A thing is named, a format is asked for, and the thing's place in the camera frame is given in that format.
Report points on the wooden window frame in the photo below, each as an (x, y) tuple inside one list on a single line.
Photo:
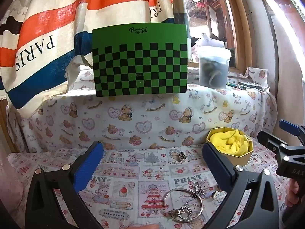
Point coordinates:
[(240, 28)]

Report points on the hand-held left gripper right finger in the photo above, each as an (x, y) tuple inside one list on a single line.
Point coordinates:
[(214, 158)]

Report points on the yellow hexagonal box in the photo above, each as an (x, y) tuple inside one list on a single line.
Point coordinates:
[(245, 157)]

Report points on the person's right hand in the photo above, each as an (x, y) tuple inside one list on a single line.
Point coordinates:
[(295, 193)]

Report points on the small silver pendant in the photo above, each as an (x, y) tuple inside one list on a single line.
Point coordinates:
[(180, 156)]

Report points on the bear print cloth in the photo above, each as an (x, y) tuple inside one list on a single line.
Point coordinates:
[(152, 109)]

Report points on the translucent plastic container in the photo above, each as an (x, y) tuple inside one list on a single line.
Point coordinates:
[(213, 71)]

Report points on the small flower earring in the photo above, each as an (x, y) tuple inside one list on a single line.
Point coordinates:
[(215, 194)]

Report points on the green black checkerboard panel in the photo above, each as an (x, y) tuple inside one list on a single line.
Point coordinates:
[(114, 38)]

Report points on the silver bangle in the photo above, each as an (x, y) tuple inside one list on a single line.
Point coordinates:
[(166, 194)]

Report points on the striped printed cloth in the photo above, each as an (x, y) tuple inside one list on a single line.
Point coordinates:
[(47, 43)]

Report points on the picture print tablecloth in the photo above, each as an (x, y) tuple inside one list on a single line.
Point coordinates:
[(133, 171)]

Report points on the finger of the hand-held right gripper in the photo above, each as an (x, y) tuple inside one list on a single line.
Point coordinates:
[(289, 127), (271, 140)]

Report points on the white plastic bag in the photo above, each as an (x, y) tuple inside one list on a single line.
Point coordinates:
[(207, 41)]

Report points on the thin beige loop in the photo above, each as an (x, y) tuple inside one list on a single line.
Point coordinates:
[(249, 138)]

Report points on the green pen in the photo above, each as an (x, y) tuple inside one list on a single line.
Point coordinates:
[(234, 85)]

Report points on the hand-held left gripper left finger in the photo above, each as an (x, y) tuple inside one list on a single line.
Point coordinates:
[(89, 162)]

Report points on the yellow cloth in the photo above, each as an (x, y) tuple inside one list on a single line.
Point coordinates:
[(228, 140)]

